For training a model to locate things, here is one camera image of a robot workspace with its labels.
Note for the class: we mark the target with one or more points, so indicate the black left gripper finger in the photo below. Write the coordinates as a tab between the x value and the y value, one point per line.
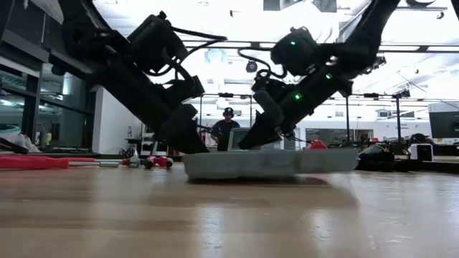
179	125

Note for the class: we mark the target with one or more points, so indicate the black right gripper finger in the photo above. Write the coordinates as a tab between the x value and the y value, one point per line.
274	107

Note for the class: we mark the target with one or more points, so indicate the red triangular tool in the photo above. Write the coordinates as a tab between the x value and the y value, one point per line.
318	145

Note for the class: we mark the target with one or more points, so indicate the grey plastic tool case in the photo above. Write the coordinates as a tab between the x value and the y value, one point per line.
269	165

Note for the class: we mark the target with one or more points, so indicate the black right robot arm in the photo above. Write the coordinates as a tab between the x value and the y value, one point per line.
369	28

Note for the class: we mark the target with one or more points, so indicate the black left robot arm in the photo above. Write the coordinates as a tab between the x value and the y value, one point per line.
82	36

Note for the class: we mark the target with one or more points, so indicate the white door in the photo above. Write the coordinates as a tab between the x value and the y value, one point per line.
291	141

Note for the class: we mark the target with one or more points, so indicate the person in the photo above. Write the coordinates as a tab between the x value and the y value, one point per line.
224	132
419	138

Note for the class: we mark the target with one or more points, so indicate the grey framed monitor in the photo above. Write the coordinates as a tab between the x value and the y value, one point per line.
236	138

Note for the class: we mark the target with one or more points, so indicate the black overhead rig beam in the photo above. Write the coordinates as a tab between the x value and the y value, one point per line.
258	45

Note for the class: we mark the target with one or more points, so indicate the black framed glass partition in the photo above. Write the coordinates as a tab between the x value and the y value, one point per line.
64	118

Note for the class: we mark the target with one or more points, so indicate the white box device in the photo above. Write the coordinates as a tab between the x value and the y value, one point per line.
413	150

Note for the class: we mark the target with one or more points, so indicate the white teal bundle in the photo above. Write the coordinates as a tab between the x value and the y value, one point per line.
14	138

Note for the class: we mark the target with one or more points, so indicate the black monitor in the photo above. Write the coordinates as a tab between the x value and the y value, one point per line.
444	124

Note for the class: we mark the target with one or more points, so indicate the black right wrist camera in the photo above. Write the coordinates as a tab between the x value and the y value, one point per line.
269	86

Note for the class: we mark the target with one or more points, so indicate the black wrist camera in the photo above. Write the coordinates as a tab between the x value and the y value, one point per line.
186	89
269	86

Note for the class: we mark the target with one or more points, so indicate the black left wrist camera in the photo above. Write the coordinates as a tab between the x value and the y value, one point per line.
186	89

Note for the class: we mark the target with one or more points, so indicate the black round camera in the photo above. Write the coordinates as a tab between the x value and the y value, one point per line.
251	66

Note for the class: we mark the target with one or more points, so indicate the black background stand frame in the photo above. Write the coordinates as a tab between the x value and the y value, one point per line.
226	95
347	118

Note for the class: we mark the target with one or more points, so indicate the black aluminium table frame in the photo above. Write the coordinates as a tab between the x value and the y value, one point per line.
444	167

